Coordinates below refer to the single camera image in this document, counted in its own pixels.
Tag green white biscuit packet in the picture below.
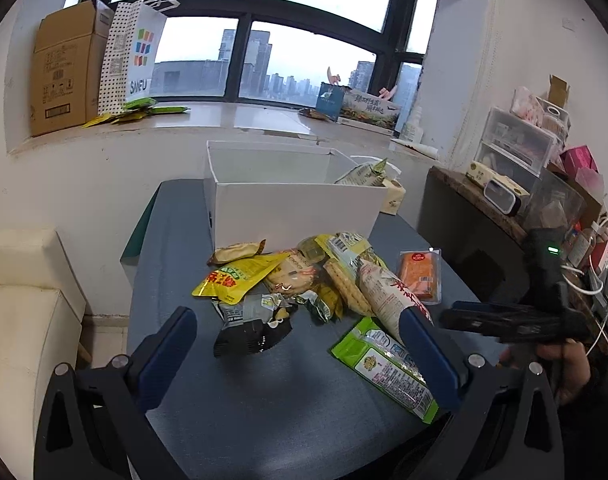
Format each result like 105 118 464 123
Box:
331 318 438 424

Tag cream seaweed snack bag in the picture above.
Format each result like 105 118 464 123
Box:
336 159 388 188

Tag blue small box on sill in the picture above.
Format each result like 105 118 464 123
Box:
315 82 345 122

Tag brown cardboard box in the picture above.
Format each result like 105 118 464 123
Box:
30 0 114 136

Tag small olive green packet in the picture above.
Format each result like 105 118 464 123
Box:
298 283 344 324

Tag dark wooden side shelf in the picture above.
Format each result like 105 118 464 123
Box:
417 167 530 304

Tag white red-lettered snack bag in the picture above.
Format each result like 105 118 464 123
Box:
357 260 433 344

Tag cream leather sofa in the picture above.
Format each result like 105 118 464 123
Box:
0 229 87 479

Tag orange snack pack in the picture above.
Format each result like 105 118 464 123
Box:
398 247 442 306

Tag clear plastic drawer unit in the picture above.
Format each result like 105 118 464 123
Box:
473 107 557 192

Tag white bottle on sill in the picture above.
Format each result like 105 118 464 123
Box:
400 105 423 143

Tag printed long box on sill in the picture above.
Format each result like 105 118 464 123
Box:
338 90 402 136

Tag white black alarm clock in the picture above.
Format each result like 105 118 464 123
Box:
483 179 521 217

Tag yellow tissue pack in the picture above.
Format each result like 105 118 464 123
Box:
351 155 406 216

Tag white cardboard storage box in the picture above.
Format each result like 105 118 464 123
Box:
204 140 386 252

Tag black foil snack packet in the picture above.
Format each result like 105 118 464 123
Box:
212 294 292 358

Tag yellow snack bag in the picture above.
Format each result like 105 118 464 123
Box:
191 252 290 306

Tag green snack packets on sill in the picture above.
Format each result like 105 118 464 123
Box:
83 98 189 128

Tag round cracker packet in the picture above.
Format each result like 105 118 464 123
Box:
264 252 317 296

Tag square cracker packet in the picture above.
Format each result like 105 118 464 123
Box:
324 259 374 316

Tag white SANFU paper bag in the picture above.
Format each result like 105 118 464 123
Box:
98 0 180 115

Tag pink gift box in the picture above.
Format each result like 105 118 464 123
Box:
561 145 604 202

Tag brown patterned cookie packet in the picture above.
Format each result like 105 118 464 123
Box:
208 240 266 266

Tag person's right hand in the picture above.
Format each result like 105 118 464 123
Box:
498 339 593 406

